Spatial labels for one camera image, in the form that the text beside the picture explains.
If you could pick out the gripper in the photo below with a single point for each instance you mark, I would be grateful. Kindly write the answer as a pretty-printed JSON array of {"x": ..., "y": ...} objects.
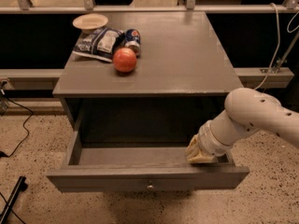
[{"x": 206, "y": 141}]

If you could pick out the grey top drawer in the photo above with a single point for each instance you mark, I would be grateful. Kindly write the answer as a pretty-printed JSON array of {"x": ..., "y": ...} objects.
[{"x": 116, "y": 150}]

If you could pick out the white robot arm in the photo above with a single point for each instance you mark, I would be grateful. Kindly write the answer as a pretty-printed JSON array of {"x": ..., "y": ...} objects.
[{"x": 246, "y": 111}]

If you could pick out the grey wooden drawer cabinet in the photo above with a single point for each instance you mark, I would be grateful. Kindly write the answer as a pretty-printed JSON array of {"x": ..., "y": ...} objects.
[{"x": 164, "y": 100}]

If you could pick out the orange red apple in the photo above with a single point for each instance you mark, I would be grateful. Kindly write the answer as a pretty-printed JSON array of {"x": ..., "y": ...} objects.
[{"x": 124, "y": 60}]

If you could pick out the blue soda can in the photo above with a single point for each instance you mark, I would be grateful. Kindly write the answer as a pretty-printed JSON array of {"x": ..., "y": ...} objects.
[{"x": 133, "y": 41}]

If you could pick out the blue white chip bag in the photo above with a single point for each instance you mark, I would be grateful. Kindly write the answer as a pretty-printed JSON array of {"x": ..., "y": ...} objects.
[{"x": 100, "y": 44}]

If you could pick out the white bowl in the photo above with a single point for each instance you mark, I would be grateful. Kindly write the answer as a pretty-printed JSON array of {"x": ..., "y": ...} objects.
[{"x": 90, "y": 22}]

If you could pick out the black stand leg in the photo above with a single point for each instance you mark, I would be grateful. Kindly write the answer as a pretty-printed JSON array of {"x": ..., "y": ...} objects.
[{"x": 8, "y": 208}]

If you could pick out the metal railing frame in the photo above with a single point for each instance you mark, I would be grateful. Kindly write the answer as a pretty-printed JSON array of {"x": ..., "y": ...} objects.
[{"x": 86, "y": 6}]

